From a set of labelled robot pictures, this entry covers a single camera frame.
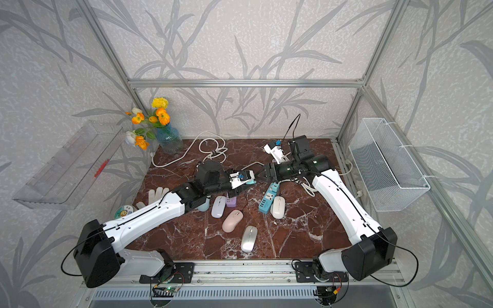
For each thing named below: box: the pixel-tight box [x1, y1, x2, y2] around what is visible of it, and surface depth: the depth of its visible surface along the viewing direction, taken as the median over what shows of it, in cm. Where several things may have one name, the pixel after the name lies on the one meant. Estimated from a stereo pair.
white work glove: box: [136, 186, 170, 210], surface depth 98 cm
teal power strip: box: [258, 181, 280, 214], surface depth 93 cm
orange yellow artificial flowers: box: [125, 96, 171, 151], surface depth 87 cm
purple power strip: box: [225, 196, 237, 208], surface depth 93 cm
